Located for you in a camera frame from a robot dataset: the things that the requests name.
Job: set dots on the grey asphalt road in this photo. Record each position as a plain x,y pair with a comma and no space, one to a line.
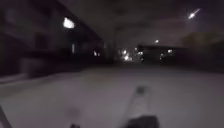
100,90

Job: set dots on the dark low building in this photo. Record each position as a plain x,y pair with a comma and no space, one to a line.
156,54

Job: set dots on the robot's own part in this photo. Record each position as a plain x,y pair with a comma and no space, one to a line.
74,126
144,122

